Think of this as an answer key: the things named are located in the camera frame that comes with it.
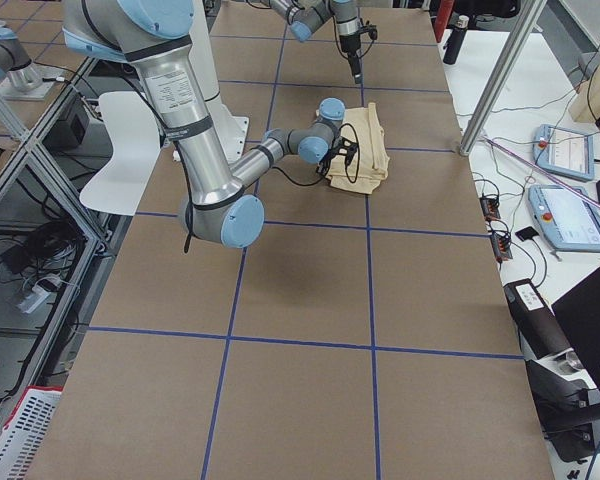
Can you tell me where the black monitor on stand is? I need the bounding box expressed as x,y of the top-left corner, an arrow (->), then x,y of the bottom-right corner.
541,267 -> 600,462

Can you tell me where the small orange circuit board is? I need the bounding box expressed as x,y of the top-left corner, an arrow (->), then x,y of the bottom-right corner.
479,196 -> 501,221

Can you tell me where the white plastic chair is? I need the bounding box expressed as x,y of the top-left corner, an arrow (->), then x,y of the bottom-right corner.
80,91 -> 161,216

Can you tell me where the blue teach pendant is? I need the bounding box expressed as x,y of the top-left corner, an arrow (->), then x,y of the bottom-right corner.
527,185 -> 600,253
533,124 -> 595,182

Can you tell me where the beige long-sleeve printed shirt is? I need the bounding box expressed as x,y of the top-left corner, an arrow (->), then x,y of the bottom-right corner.
327,102 -> 390,195

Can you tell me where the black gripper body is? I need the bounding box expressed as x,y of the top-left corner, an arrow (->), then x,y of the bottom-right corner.
316,137 -> 358,175
338,20 -> 378,56

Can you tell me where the white perforated plastic basket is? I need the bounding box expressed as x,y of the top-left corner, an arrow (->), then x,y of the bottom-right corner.
0,386 -> 63,480

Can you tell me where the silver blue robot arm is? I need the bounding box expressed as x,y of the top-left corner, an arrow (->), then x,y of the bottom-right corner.
259,0 -> 378,84
63,1 -> 345,248

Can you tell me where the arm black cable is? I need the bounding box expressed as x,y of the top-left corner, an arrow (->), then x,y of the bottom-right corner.
269,121 -> 361,187

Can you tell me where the aluminium frame post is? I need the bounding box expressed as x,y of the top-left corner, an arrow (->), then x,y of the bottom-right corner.
458,0 -> 547,157

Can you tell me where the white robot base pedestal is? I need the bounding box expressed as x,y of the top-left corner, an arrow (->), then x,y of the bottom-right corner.
166,1 -> 249,164

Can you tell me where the black labelled box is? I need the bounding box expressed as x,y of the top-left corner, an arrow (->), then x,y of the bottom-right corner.
503,279 -> 573,359

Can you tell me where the far blue teach pendant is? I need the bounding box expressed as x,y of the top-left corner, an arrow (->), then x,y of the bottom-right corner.
533,124 -> 595,182

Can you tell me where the black water bottle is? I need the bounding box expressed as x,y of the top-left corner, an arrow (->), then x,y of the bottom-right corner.
443,15 -> 470,65

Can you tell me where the near blue teach pendant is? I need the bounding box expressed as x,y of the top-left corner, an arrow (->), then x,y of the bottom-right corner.
527,185 -> 600,253

